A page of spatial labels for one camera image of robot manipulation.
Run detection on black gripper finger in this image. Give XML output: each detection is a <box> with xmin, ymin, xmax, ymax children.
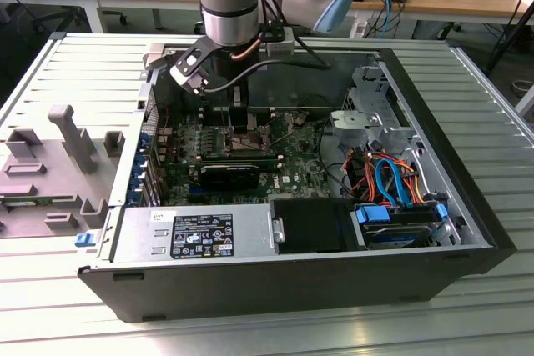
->
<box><xmin>228</xmin><ymin>76</ymin><xmax>251</xmax><ymax>138</ymax></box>

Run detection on black RAM slot bank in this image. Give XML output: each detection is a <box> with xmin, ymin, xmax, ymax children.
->
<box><xmin>200</xmin><ymin>153</ymin><xmax>285</xmax><ymax>172</ymax></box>
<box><xmin>199</xmin><ymin>104</ymin><xmax>277</xmax><ymax>126</ymax></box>

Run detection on CPU socket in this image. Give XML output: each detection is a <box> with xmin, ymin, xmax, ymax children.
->
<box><xmin>224</xmin><ymin>124</ymin><xmax>273</xmax><ymax>155</ymax></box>

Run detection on blue expansion slot latches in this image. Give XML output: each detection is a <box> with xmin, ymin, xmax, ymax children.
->
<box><xmin>131</xmin><ymin>133</ymin><xmax>151</xmax><ymax>207</ymax></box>

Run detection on black graphics card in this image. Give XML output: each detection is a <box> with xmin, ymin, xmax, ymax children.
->
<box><xmin>199</xmin><ymin>163</ymin><xmax>259</xmax><ymax>191</ymax></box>

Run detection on green motherboard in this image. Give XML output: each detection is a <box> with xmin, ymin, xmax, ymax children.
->
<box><xmin>156</xmin><ymin>109</ymin><xmax>335</xmax><ymax>207</ymax></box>

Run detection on silver drive cage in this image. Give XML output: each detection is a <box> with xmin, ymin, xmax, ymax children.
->
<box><xmin>329</xmin><ymin>64</ymin><xmax>412</xmax><ymax>153</ymax></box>

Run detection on grey power supply unit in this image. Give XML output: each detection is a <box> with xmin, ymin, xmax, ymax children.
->
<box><xmin>110</xmin><ymin>203</ymin><xmax>279</xmax><ymax>263</ymax></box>

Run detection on blue disk carrier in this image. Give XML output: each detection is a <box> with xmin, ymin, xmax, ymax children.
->
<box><xmin>354</xmin><ymin>202</ymin><xmax>448</xmax><ymax>228</ymax></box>

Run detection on black open PC case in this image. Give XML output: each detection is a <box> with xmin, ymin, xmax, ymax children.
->
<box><xmin>77</xmin><ymin>41</ymin><xmax>518</xmax><ymax>323</ymax></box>

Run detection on silver hard disk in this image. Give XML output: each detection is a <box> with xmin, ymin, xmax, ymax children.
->
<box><xmin>361</xmin><ymin>222</ymin><xmax>435</xmax><ymax>252</ymax></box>

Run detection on grey parts rack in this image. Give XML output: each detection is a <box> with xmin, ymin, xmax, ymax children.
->
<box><xmin>0</xmin><ymin>103</ymin><xmax>126</xmax><ymax>240</ymax></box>

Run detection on green RAM stick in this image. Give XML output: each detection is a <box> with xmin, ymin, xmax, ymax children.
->
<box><xmin>0</xmin><ymin>195</ymin><xmax>58</xmax><ymax>209</ymax></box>

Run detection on black tripod stand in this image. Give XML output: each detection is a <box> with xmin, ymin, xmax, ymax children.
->
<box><xmin>486</xmin><ymin>0</ymin><xmax>534</xmax><ymax>76</ymax></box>

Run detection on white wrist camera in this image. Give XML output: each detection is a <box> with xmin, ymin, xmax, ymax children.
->
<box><xmin>169</xmin><ymin>37</ymin><xmax>212</xmax><ymax>94</ymax></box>

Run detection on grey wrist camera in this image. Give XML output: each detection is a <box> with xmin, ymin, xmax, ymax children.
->
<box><xmin>265</xmin><ymin>27</ymin><xmax>295</xmax><ymax>57</ymax></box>

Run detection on black camera cable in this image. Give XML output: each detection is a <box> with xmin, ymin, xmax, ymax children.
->
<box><xmin>202</xmin><ymin>34</ymin><xmax>333</xmax><ymax>94</ymax></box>

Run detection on blue flat data wire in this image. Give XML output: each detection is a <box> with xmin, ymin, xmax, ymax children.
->
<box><xmin>374</xmin><ymin>158</ymin><xmax>415</xmax><ymax>209</ymax></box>

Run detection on orange wire bundle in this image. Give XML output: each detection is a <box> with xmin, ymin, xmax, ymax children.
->
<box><xmin>349</xmin><ymin>150</ymin><xmax>427</xmax><ymax>208</ymax></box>

